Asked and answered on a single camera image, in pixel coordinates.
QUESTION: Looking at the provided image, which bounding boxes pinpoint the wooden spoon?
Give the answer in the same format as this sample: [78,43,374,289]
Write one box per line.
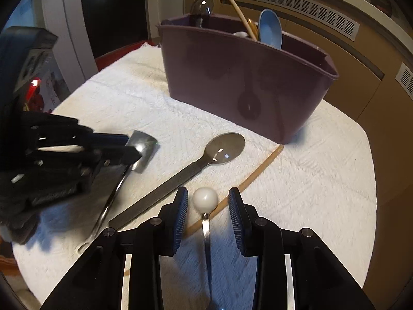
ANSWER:
[247,18,260,40]

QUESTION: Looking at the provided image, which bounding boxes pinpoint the steel wire handle spatula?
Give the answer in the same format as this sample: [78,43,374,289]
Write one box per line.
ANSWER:
[76,130,158,255]

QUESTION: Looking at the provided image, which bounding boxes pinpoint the white textured table cloth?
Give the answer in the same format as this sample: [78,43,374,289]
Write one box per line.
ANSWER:
[13,45,377,309]

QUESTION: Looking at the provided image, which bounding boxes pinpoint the black handled steel spoon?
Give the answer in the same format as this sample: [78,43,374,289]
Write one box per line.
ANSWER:
[190,0,214,28]

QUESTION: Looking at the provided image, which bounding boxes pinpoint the white plastic spoon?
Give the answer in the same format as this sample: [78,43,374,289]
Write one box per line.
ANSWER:
[234,31,249,38]

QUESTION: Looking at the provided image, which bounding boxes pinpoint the steel ladle white ball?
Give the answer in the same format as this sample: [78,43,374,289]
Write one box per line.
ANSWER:
[193,187,218,309]

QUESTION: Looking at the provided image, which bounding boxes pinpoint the wooden chopstick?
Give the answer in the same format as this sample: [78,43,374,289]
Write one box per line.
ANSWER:
[124,144,285,276]
[229,0,258,41]

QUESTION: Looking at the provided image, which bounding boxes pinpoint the purple utensil caddy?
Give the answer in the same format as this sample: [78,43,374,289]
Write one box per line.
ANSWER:
[158,14,339,144]

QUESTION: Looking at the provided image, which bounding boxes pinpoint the blue plastic spoon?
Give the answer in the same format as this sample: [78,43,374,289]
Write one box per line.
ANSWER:
[258,9,283,49]

